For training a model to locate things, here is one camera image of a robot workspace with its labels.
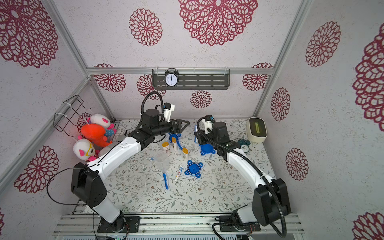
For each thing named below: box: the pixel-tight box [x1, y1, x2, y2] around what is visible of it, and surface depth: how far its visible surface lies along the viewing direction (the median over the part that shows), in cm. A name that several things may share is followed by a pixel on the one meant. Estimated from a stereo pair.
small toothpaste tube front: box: [175, 165, 185, 181], surface depth 93 cm
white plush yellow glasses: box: [73, 138, 96, 163], surface depth 82 cm
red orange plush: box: [80, 123, 113, 148], surface depth 92 cm
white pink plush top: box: [90, 113, 111, 129], surface depth 96 cm
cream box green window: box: [246, 117, 268, 143], surface depth 108 cm
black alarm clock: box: [164, 67, 179, 88], surface depth 92 cm
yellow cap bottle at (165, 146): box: [162, 142, 169, 154], surface depth 95 cm
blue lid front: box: [184, 160, 204, 178], surface depth 96 cm
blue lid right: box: [199, 144, 216, 156], surface depth 105 cm
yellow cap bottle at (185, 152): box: [182, 147, 189, 162], surface depth 93 cm
